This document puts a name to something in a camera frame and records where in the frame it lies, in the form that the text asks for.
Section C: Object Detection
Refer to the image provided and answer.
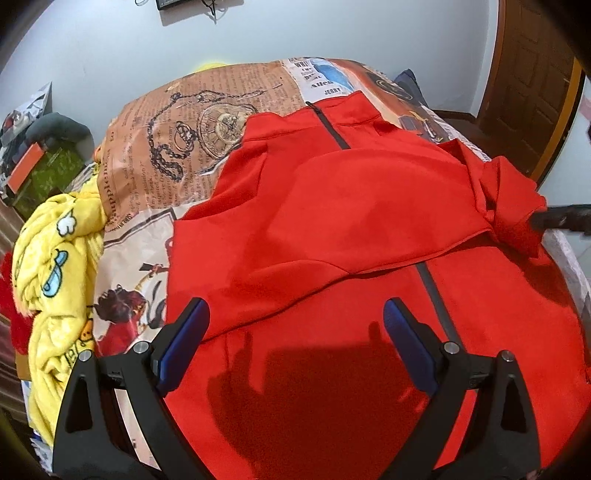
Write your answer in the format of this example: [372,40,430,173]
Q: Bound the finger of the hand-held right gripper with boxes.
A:
[530,203,591,237]

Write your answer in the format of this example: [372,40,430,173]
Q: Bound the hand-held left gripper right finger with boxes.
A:
[383,298,541,480]

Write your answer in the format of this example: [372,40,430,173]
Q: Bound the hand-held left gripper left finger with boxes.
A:
[52,298,211,480]

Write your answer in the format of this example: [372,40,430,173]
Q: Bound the red zip jacket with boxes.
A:
[164,90,591,480]

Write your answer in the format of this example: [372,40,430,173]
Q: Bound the yellow cartoon blanket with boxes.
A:
[11,173,109,446]

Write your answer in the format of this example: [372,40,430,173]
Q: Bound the brown wooden door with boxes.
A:
[475,0,587,181]

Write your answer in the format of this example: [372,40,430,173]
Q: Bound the red plush cloth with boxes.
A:
[0,251,33,356]

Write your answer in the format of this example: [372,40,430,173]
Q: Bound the printed bed sheet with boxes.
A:
[21,56,591,467]

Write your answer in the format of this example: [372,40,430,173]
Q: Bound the dark blue pillow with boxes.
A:
[392,69,432,109]

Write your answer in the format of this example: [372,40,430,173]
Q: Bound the brown striped curtain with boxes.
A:
[0,198,28,416]

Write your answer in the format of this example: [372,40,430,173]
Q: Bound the green bag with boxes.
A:
[11,143,86,217]

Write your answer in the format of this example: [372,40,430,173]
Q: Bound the orange box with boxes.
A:
[7,142,44,195]

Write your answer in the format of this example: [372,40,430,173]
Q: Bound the grey cloth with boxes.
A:
[25,112,93,144]

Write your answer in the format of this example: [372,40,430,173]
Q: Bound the white paper bag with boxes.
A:
[14,83,52,116]

